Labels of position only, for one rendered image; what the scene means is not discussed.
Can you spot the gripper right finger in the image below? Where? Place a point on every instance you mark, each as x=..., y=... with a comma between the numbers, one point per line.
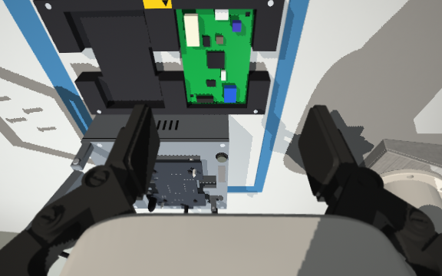
x=358, y=193

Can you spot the green circuit board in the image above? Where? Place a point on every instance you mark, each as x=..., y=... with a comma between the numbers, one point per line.
x=215, y=46

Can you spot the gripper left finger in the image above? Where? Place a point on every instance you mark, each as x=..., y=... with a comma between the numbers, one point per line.
x=106, y=191

